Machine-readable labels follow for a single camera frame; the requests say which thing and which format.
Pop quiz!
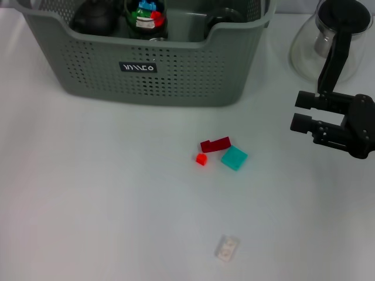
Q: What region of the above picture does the dark red toy brick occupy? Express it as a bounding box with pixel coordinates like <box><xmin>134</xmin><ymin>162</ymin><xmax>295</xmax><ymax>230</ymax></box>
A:
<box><xmin>200</xmin><ymin>136</ymin><xmax>231</xmax><ymax>153</ymax></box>

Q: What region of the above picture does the grey perforated storage bin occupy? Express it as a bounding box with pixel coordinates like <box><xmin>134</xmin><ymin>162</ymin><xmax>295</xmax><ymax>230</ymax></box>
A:
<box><xmin>17</xmin><ymin>0</ymin><xmax>278</xmax><ymax>108</ymax></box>

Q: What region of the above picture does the glass teapot black handle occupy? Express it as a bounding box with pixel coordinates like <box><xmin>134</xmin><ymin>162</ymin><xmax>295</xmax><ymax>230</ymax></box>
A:
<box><xmin>288</xmin><ymin>0</ymin><xmax>373</xmax><ymax>98</ymax></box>

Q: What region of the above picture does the teal square toy brick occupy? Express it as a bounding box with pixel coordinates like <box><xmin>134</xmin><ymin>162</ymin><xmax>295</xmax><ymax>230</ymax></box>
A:
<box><xmin>220</xmin><ymin>145</ymin><xmax>248</xmax><ymax>172</ymax></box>

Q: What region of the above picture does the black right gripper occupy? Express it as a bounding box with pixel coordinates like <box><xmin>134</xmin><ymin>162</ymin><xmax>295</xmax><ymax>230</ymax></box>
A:
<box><xmin>289</xmin><ymin>90</ymin><xmax>375</xmax><ymax>160</ymax></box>

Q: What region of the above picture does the dark clay teapot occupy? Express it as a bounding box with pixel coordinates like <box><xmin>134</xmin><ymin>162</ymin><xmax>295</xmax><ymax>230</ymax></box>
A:
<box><xmin>71</xmin><ymin>0</ymin><xmax>124</xmax><ymax>35</ymax></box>

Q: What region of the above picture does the red wedge toy brick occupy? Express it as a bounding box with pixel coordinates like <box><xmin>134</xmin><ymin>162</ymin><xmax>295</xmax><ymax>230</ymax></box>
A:
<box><xmin>151</xmin><ymin>11</ymin><xmax>165</xmax><ymax>28</ymax></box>

